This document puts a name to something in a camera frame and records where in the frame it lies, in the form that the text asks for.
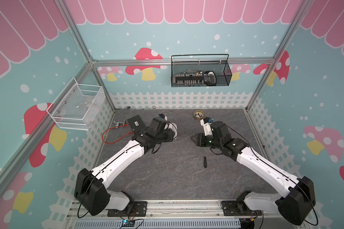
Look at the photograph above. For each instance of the tape roll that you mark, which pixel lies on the tape roll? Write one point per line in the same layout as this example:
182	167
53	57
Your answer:
198	115

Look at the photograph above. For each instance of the small circuit board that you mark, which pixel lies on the small circuit board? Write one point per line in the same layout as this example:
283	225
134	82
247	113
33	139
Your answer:
127	223

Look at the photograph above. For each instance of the metal clip bracket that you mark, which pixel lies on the metal clip bracket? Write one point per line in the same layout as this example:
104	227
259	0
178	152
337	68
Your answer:
118	124

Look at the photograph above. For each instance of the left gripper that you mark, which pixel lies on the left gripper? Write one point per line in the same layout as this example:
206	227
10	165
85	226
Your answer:
170	136

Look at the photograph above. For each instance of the aluminium front rail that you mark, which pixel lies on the aluminium front rail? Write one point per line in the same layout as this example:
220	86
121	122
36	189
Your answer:
176	214

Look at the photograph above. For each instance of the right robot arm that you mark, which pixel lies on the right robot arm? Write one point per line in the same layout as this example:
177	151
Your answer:
294	198

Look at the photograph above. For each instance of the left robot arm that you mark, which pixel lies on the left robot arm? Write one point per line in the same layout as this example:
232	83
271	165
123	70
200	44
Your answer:
91	189

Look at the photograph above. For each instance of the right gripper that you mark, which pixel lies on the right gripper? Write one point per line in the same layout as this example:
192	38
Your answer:
199	139

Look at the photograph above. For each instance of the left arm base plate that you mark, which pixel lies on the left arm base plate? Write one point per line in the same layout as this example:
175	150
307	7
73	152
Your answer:
134	209

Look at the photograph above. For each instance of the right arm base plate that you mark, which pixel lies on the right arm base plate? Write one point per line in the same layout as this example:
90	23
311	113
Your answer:
238	208

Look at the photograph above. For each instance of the black box device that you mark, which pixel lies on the black box device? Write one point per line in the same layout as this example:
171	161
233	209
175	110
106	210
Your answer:
137	125

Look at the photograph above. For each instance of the white wire basket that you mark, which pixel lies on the white wire basket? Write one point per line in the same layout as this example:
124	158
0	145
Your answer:
77	106

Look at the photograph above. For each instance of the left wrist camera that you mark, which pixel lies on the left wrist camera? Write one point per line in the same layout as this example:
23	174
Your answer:
170	125

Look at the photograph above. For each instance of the black wire mesh basket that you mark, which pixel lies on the black wire mesh basket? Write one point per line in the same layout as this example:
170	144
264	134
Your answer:
200	70

